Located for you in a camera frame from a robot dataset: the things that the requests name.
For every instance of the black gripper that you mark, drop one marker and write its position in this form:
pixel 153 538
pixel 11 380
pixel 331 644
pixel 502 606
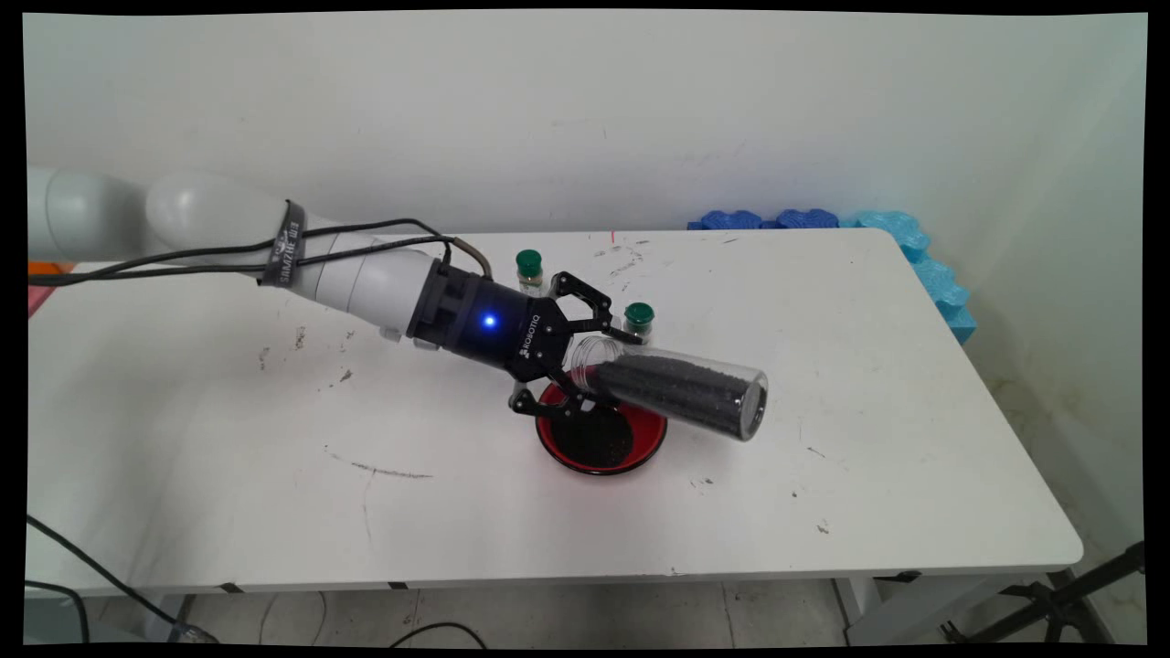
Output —
pixel 484 320

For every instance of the clear jar with black grains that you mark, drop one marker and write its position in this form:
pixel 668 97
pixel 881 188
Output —
pixel 695 393

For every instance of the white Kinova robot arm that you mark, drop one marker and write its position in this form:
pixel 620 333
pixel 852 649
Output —
pixel 201 224

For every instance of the green-lid spice bottle dark label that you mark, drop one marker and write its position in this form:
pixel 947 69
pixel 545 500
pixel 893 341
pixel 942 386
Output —
pixel 639 316

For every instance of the poured black grains heap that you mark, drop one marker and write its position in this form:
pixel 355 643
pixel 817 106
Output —
pixel 599 439

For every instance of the green-lid spice bottle tan label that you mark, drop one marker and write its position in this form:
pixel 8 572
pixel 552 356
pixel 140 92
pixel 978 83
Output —
pixel 528 263

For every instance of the red bowl with black rim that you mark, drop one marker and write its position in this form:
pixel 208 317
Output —
pixel 647 437

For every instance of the dark blue foam piece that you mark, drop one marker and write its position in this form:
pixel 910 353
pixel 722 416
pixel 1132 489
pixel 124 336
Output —
pixel 806 219
pixel 727 220

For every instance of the light blue foam mat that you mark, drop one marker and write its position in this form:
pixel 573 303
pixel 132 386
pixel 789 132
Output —
pixel 932 274

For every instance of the orange object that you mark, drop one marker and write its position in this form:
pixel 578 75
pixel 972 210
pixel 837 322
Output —
pixel 44 268

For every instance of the pink object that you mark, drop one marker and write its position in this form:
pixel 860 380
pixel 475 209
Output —
pixel 38 297

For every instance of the black tripod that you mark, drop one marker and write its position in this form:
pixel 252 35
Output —
pixel 1060 599

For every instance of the white table leg frame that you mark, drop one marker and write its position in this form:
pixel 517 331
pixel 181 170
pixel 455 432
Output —
pixel 900 612

